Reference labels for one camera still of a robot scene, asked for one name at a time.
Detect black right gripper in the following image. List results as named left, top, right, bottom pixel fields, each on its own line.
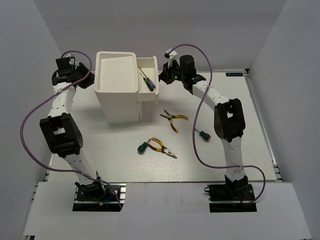
left=157, top=60, right=185, bottom=85

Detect blue red handle screwdriver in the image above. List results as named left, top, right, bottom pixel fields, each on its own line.
left=139, top=68, right=156, bottom=90

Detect black green precision screwdriver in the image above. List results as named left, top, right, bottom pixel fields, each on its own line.
left=140, top=69, right=155, bottom=92

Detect white drawer cabinet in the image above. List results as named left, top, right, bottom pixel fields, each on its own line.
left=94, top=51, right=140, bottom=124

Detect yellow needle-nose pliers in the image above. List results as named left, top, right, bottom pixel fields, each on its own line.
left=160, top=109, right=189, bottom=133
left=147, top=137, right=177, bottom=159

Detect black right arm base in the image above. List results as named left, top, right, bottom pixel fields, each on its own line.
left=203, top=184, right=257, bottom=213

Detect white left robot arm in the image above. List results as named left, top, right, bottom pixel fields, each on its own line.
left=39, top=55, right=106, bottom=200

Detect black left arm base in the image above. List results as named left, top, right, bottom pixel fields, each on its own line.
left=72, top=182, right=126, bottom=212

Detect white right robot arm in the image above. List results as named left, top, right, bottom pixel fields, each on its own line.
left=159, top=53, right=248, bottom=201

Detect blue table label right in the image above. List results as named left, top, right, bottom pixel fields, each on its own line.
left=225, top=72, right=244, bottom=77

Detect stubby green orange screwdriver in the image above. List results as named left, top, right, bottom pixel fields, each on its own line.
left=195, top=129, right=211, bottom=142

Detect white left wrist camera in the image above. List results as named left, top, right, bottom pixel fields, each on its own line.
left=64, top=53, right=79, bottom=67

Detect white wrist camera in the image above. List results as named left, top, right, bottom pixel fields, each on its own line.
left=64, top=53, right=79, bottom=67
left=164, top=48, right=177, bottom=68

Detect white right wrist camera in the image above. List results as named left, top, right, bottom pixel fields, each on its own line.
left=164, top=48, right=177, bottom=68

